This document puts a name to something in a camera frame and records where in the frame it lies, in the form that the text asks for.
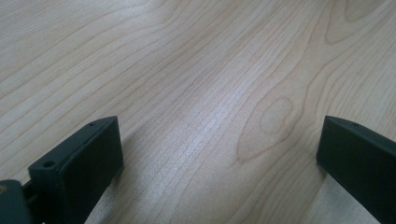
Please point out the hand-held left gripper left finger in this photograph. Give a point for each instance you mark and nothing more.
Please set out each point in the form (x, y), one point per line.
(87, 165)

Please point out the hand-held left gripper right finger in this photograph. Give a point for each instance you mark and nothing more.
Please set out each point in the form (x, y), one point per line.
(358, 161)

